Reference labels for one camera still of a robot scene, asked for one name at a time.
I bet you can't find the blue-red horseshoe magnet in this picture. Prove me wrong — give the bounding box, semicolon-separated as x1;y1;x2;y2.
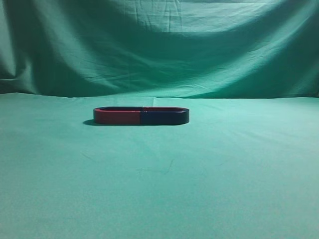
140;107;189;125

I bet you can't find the left red-blue horseshoe magnet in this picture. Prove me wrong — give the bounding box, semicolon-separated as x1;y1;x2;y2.
93;107;143;124

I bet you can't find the green cloth backdrop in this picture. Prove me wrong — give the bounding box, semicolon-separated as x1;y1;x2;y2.
0;0;319;239

